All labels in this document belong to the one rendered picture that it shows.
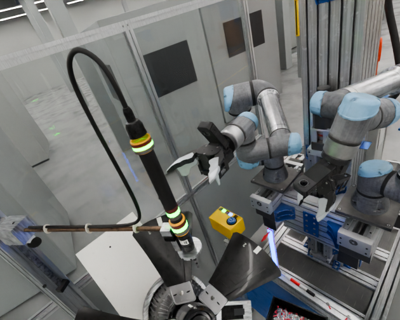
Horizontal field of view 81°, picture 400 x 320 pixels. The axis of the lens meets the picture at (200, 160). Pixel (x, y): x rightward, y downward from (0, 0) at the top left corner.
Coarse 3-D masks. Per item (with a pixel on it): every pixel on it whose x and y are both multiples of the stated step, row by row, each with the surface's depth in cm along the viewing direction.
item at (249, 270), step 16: (240, 240) 94; (224, 256) 91; (240, 256) 90; (256, 256) 89; (224, 272) 87; (240, 272) 85; (256, 272) 85; (272, 272) 85; (224, 288) 82; (240, 288) 81
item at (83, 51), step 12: (72, 48) 40; (84, 48) 40; (72, 60) 41; (96, 60) 40; (72, 72) 42; (108, 72) 41; (72, 84) 43; (120, 96) 43; (84, 108) 46; (96, 132) 49; (132, 192) 58; (36, 228) 77; (48, 228) 75; (60, 228) 74; (72, 228) 73
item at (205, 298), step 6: (210, 288) 84; (204, 294) 83; (210, 294) 82; (216, 294) 82; (204, 300) 81; (210, 300) 80; (216, 300) 80; (222, 300) 79; (210, 306) 79; (216, 306) 78; (222, 306) 78; (216, 312) 77
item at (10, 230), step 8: (16, 216) 83; (24, 216) 81; (0, 224) 81; (8, 224) 79; (16, 224) 78; (24, 224) 80; (32, 224) 83; (0, 232) 78; (8, 232) 76; (16, 232) 77; (24, 232) 80; (32, 232) 82; (8, 240) 80; (16, 240) 78; (24, 240) 80
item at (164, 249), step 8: (160, 216) 83; (144, 224) 83; (152, 224) 83; (144, 232) 83; (160, 232) 82; (136, 240) 84; (144, 240) 83; (152, 240) 82; (160, 240) 81; (144, 248) 83; (152, 248) 82; (160, 248) 81; (168, 248) 80; (152, 256) 82; (160, 256) 81; (168, 256) 80; (176, 256) 79; (160, 264) 81; (168, 264) 80; (176, 264) 79; (184, 264) 78; (160, 272) 81; (168, 272) 80; (176, 272) 79; (184, 272) 77; (168, 280) 80; (176, 280) 79; (184, 280) 77
